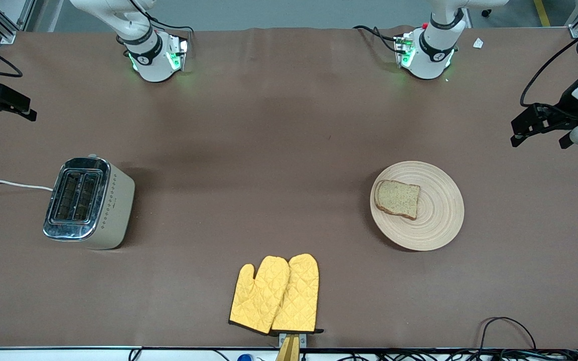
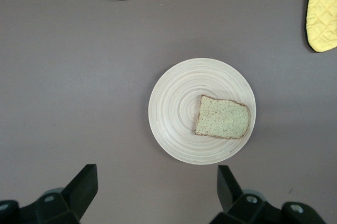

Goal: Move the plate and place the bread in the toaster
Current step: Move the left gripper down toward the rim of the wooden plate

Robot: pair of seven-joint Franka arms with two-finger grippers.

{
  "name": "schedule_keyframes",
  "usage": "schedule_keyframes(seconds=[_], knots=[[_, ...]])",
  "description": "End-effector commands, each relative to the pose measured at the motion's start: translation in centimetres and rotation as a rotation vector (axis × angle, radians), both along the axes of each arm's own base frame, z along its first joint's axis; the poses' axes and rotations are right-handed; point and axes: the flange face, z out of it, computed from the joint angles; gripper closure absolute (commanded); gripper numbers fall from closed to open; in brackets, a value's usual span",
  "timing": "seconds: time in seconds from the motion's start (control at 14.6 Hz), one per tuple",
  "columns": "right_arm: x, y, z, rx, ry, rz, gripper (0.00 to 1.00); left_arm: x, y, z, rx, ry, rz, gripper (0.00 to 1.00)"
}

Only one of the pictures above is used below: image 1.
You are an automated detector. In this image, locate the round light wooden plate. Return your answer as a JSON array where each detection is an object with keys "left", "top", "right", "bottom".
[{"left": 370, "top": 160, "right": 465, "bottom": 252}]

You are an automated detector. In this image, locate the brown bread slice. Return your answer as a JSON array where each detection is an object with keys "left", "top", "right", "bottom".
[{"left": 374, "top": 179, "right": 421, "bottom": 221}]

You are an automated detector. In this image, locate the chrome and cream toaster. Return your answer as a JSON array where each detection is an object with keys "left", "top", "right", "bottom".
[{"left": 43, "top": 154, "right": 135, "bottom": 250}]

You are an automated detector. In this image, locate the brown table cover cloth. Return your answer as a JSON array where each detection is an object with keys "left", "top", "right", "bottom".
[{"left": 0, "top": 25, "right": 578, "bottom": 349}]

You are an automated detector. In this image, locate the yellow quilted oven mitt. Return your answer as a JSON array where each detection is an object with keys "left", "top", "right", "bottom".
[
  {"left": 271, "top": 253, "right": 325, "bottom": 335},
  {"left": 228, "top": 256, "right": 291, "bottom": 335}
]

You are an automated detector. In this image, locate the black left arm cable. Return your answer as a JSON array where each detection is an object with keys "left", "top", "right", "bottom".
[{"left": 519, "top": 15, "right": 578, "bottom": 108}]

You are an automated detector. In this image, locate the black right base cable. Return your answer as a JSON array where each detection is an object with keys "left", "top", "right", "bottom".
[{"left": 138, "top": 13, "right": 195, "bottom": 36}]

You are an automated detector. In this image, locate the black base cable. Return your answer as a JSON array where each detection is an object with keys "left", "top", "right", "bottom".
[
  {"left": 138, "top": 13, "right": 195, "bottom": 36},
  {"left": 353, "top": 25, "right": 401, "bottom": 53}
]

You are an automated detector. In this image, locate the black looped cable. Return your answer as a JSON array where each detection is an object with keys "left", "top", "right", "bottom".
[{"left": 479, "top": 316, "right": 538, "bottom": 351}]

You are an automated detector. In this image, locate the black left base cable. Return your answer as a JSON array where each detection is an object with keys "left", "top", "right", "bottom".
[{"left": 353, "top": 25, "right": 401, "bottom": 53}]

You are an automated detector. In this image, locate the black cable bundle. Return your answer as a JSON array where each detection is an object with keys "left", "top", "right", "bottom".
[{"left": 337, "top": 348, "right": 578, "bottom": 361}]

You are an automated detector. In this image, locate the grey metal bracket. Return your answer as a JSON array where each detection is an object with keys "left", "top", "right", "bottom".
[{"left": 278, "top": 332, "right": 308, "bottom": 347}]

